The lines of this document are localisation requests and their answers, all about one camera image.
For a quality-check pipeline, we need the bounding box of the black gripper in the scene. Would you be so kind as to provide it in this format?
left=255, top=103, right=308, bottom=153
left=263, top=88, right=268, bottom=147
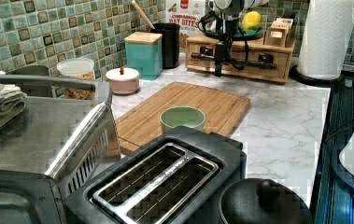
left=206, top=10, right=244, bottom=77

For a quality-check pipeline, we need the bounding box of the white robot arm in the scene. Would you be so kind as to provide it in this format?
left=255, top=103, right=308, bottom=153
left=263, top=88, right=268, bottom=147
left=213, top=0, right=269, bottom=77

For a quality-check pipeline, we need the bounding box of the wooden countertop drawer box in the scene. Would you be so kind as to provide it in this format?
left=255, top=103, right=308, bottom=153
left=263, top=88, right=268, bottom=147
left=185, top=34, right=295, bottom=83

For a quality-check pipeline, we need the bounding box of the teal fruit plate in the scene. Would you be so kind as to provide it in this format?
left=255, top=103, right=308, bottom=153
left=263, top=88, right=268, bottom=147
left=205, top=28, right=263, bottom=41

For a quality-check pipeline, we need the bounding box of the yellow toy lemon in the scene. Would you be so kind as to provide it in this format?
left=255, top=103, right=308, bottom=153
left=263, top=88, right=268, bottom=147
left=241, top=11, right=262, bottom=31

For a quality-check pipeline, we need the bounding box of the oat bites cereal box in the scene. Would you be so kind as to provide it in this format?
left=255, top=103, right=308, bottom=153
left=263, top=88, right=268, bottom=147
left=165, top=0, right=205, bottom=49

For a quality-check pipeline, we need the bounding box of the black utensil holder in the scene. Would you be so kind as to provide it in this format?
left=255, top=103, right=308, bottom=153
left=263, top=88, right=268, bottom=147
left=150, top=22, right=180, bottom=69

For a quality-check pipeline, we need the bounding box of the small wooden box organizer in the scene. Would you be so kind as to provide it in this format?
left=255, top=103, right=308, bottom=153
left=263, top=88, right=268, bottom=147
left=263, top=18, right=295, bottom=48

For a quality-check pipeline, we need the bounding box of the bamboo cutting board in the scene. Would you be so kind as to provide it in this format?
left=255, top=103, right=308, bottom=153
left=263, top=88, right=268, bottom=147
left=116, top=82, right=250, bottom=154

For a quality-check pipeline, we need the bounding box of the teal canister with wooden lid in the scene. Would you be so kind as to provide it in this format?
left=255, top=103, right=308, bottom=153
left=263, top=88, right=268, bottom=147
left=124, top=32, right=163, bottom=80

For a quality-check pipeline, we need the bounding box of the black paper towel holder base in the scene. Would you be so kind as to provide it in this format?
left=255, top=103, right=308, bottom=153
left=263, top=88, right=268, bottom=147
left=289, top=65, right=345, bottom=88

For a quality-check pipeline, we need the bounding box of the green ceramic bowl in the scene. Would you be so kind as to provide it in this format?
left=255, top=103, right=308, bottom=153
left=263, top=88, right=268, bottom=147
left=160, top=106, right=205, bottom=133

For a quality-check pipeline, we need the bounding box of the pink dish with white lid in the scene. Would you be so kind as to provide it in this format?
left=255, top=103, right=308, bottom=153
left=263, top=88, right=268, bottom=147
left=106, top=67, right=140, bottom=95

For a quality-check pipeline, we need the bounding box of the white paper towel roll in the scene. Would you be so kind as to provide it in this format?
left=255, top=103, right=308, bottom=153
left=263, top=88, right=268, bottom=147
left=297, top=0, right=354, bottom=80

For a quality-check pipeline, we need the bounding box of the black two-slot toaster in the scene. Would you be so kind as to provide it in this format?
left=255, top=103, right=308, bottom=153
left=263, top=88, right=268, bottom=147
left=64, top=127, right=247, bottom=224

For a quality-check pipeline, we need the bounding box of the clear plastic snack container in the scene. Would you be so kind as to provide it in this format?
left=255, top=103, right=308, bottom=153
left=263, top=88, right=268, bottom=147
left=57, top=58, right=95, bottom=100

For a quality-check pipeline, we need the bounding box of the black pot lid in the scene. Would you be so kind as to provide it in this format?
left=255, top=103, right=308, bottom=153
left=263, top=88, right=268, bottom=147
left=219, top=178, right=313, bottom=224

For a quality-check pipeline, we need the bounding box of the stainless toaster oven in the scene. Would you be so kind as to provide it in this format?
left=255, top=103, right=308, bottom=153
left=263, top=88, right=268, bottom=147
left=0, top=75, right=120, bottom=224

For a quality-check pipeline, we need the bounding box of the grey metal cup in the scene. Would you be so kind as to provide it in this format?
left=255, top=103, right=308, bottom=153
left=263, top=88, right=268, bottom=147
left=10, top=64, right=54, bottom=98

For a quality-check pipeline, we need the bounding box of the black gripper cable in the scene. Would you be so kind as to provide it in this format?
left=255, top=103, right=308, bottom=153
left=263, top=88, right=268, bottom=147
left=197, top=10, right=250, bottom=72

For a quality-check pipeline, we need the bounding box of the black drawer handle bar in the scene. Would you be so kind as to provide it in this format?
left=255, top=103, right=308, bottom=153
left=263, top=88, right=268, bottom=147
left=191, top=47, right=276, bottom=70

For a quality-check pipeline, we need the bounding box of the wooden spoon handle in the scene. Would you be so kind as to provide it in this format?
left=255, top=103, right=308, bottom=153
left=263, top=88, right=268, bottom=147
left=131, top=0, right=155, bottom=29

